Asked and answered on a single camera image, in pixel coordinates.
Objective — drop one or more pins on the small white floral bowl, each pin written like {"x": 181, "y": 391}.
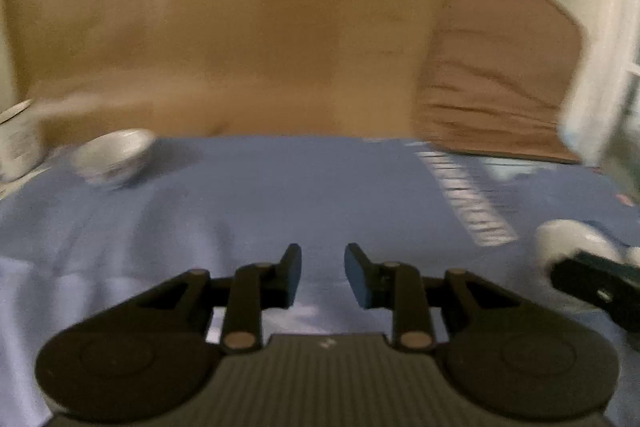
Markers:
{"x": 570, "y": 239}

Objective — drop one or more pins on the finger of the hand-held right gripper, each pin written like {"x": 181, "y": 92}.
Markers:
{"x": 600, "y": 282}

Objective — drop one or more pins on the brown cardboard box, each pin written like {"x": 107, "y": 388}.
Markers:
{"x": 225, "y": 22}

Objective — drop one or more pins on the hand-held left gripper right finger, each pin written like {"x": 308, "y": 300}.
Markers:
{"x": 356, "y": 279}

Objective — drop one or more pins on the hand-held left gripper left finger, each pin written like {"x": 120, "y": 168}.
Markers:
{"x": 293, "y": 279}

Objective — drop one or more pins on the blue printed blanket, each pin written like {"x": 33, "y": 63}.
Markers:
{"x": 250, "y": 197}

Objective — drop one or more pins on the brown pillow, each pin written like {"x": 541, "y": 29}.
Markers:
{"x": 500, "y": 72}

